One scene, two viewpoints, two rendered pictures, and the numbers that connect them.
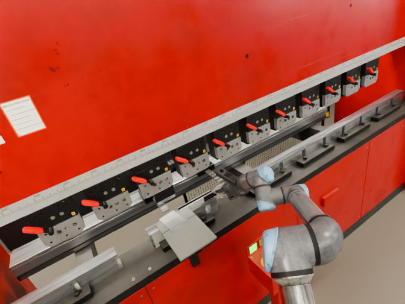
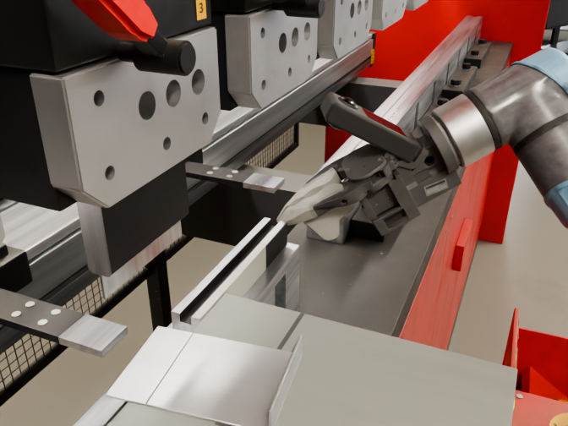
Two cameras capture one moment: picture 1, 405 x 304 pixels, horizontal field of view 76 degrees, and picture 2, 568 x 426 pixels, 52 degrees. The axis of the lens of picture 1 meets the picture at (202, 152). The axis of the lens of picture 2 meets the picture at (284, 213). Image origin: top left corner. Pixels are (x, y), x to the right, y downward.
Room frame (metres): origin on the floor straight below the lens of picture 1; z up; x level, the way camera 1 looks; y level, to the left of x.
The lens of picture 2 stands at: (0.65, 0.40, 1.32)
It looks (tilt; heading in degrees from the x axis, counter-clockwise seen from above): 27 degrees down; 319
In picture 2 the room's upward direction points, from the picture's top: straight up
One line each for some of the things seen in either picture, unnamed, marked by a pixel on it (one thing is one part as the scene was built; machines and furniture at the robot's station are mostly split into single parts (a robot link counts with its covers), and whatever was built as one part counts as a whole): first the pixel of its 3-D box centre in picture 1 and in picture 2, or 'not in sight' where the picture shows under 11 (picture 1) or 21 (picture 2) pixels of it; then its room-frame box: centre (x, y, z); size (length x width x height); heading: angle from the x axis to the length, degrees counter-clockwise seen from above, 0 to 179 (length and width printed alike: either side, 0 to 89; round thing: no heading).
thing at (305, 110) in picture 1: (305, 100); not in sight; (1.42, -0.66, 1.26); 0.15 x 0.09 x 0.17; 115
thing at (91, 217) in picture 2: (164, 193); (139, 209); (1.01, 0.22, 1.13); 0.10 x 0.02 x 0.10; 115
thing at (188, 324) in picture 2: (196, 201); (237, 273); (1.07, 0.09, 0.98); 0.20 x 0.03 x 0.03; 115
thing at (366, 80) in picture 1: (365, 72); not in sight; (1.68, -1.20, 1.26); 0.15 x 0.09 x 0.17; 115
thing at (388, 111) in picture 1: (386, 112); (477, 54); (1.73, -1.43, 0.89); 0.30 x 0.05 x 0.03; 115
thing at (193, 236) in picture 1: (184, 230); (323, 401); (0.87, 0.16, 1.00); 0.26 x 0.18 x 0.01; 25
